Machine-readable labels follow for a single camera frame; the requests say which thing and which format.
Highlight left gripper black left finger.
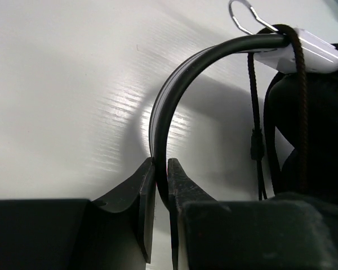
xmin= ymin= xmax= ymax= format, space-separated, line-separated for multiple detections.
xmin=0 ymin=158 xmax=155 ymax=269

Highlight black headphone cable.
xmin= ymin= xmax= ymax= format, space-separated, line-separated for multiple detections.
xmin=246 ymin=24 xmax=310 ymax=201

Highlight black and white headphones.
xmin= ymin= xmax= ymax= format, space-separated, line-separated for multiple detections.
xmin=149 ymin=20 xmax=338 ymax=207

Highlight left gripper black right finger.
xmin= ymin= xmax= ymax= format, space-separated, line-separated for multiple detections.
xmin=167 ymin=159 xmax=338 ymax=269

